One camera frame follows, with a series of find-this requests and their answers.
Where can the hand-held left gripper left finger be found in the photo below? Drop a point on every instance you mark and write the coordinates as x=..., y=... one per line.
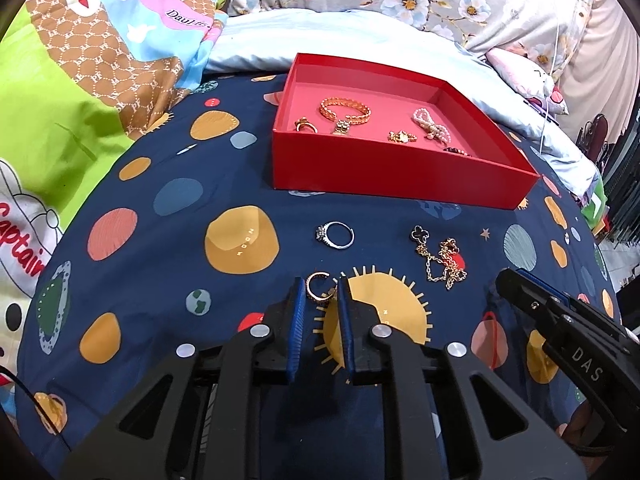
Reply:
x=296, y=330

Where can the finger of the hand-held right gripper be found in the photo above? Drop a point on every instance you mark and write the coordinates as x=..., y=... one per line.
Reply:
x=515, y=290
x=545, y=285

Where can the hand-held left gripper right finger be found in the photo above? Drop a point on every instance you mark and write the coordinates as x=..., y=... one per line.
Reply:
x=346, y=335

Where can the red cardboard box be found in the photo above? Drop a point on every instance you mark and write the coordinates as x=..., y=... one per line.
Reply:
x=400, y=180

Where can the gold charm pendant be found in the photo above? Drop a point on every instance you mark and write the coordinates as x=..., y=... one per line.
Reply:
x=400, y=136

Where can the green cloth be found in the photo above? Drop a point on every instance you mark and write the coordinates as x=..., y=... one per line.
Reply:
x=595, y=207

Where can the dark metal rack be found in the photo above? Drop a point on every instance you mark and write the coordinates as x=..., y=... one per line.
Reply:
x=622, y=185

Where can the pink cartoon pillow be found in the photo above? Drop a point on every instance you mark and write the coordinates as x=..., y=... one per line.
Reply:
x=520, y=72

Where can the beige curtain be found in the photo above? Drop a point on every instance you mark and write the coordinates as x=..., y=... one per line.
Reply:
x=607, y=60

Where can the light blue quilt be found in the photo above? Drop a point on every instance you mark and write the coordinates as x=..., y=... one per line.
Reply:
x=350, y=35

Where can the cartoon monkey printed blanket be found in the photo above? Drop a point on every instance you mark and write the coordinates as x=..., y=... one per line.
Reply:
x=75, y=110

